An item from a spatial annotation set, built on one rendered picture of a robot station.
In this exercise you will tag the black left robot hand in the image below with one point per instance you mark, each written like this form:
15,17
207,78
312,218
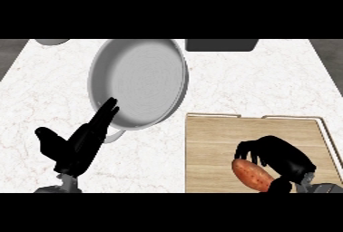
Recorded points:
83,142

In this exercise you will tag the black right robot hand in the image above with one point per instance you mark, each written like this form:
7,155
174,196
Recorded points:
285,157

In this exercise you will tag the orange sweet potato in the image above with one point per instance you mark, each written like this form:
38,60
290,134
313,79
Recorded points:
250,176

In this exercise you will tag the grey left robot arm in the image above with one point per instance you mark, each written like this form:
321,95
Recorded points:
62,185

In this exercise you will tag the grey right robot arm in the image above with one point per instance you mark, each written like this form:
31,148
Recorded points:
319,186

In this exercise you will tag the wooden tray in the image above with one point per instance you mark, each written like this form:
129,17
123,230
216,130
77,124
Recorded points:
259,154

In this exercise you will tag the grey metal pot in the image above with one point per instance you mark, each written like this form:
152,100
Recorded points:
138,83

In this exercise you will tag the grey round object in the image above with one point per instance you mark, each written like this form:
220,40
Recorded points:
52,41

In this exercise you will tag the dark grey appliance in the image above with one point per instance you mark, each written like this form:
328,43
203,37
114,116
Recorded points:
222,44

